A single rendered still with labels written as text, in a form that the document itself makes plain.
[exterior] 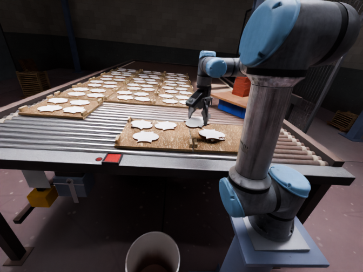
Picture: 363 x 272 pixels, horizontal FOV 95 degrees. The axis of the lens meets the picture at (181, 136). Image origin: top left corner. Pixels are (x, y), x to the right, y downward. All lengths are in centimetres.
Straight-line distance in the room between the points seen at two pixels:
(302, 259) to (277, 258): 8
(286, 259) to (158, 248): 86
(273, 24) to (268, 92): 12
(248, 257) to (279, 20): 61
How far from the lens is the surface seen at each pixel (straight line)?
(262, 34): 38
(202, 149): 91
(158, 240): 129
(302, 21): 39
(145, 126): 107
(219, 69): 73
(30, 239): 191
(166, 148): 89
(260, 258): 68
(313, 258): 78
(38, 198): 114
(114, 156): 85
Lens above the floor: 142
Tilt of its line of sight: 29 degrees down
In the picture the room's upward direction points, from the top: 6 degrees clockwise
